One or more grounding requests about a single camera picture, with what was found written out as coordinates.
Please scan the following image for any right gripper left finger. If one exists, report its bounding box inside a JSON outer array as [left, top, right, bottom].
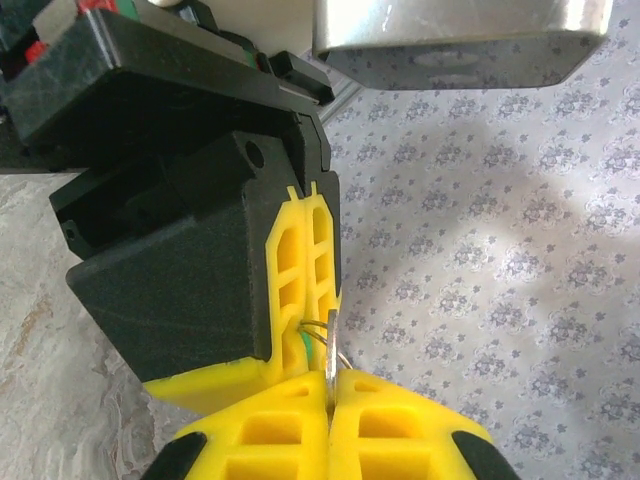
[[142, 369, 334, 480]]

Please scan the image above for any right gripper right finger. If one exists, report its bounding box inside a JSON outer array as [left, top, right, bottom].
[[327, 369, 521, 480]]

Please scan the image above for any metal keyring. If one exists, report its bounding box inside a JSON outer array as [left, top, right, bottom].
[[298, 318, 354, 374]]

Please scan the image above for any silver key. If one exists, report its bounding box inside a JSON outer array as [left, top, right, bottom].
[[323, 308, 342, 407]]

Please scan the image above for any stainless steel tray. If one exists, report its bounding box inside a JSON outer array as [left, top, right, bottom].
[[312, 0, 615, 92]]

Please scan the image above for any metal frame bar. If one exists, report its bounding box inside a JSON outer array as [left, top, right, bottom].
[[319, 82, 362, 124]]

